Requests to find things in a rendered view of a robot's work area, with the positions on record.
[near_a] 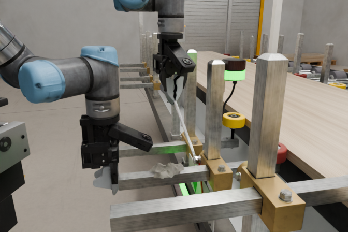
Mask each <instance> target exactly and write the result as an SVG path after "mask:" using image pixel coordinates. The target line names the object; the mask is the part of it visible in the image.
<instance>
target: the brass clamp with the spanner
mask: <svg viewBox="0 0 348 232"><path fill-rule="evenodd" d="M200 157H201V164H200V165H206V166H207V167H208V169H209V181H208V182H209V184H210V186H211V188H212V190H213V191H214V192H215V191H223V190H231V189H232V182H233V172H232V170H231V169H230V168H229V166H228V165H227V164H226V163H225V161H224V160H223V159H222V157H221V156H220V158H217V159H207V158H206V156H205V155H204V150H203V151H202V152H201V153H200ZM219 165H224V166H225V169H226V171H225V172H219V171H218V166H219Z"/></svg>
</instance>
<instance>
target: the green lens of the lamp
mask: <svg viewBox="0 0 348 232"><path fill-rule="evenodd" d="M224 79H225V80H244V79H245V70H244V71H225V77H224Z"/></svg>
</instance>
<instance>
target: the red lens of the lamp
mask: <svg viewBox="0 0 348 232"><path fill-rule="evenodd" d="M222 62H224V63H225V70H245V68H246V60H245V61H225V60H223V59H222Z"/></svg>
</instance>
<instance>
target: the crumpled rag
mask: <svg viewBox="0 0 348 232"><path fill-rule="evenodd" d="M183 170H184V167H183V165H182V164H181V163H178V164H174V163H168V164H167V165H163V164H162V163H157V164H156V165H155V166H153V167H152V168H151V169H150V172H153V173H155V175H154V178H161V179H164V178H169V177H171V178H172V177H173V175H175V174H179V173H180V172H181V171H183Z"/></svg>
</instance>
